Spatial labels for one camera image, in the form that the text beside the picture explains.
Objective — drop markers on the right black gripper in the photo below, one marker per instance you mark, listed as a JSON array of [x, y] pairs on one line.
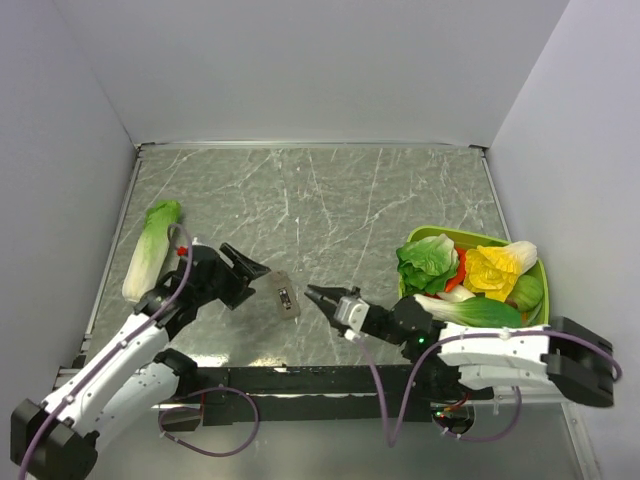
[[335, 293]]

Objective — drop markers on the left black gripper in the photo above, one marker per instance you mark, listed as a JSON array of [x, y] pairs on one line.
[[239, 289]]

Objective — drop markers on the beige remote control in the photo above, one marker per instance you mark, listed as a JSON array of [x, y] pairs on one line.
[[284, 294]]

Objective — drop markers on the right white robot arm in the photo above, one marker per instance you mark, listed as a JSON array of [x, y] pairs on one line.
[[452, 359]]

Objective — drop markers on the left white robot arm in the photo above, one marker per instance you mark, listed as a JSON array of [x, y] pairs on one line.
[[61, 436]]

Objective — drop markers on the green toy lettuce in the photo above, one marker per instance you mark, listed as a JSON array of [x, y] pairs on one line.
[[426, 265]]

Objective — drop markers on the long napa cabbage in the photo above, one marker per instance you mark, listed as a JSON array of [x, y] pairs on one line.
[[151, 250]]

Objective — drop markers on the white green bok choy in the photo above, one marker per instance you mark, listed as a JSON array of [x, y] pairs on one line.
[[477, 312]]

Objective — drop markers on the red toy pepper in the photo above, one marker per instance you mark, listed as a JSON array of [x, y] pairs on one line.
[[458, 278]]

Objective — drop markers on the green plastic basket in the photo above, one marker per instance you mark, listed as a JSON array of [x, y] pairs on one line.
[[467, 240]]

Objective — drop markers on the yellow toy cabbage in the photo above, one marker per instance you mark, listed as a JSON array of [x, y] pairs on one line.
[[494, 271]]

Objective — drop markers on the round green toy vegetable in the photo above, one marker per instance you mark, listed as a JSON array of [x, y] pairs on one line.
[[526, 294]]

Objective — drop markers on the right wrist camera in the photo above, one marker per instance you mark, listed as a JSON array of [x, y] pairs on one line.
[[351, 314]]

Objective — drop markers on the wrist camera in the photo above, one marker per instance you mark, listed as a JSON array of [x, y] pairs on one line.
[[196, 250], [351, 314]]

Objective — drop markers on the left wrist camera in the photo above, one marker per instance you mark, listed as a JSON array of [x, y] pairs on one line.
[[196, 250]]

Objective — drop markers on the black base frame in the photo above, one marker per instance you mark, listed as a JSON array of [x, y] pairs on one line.
[[305, 393]]

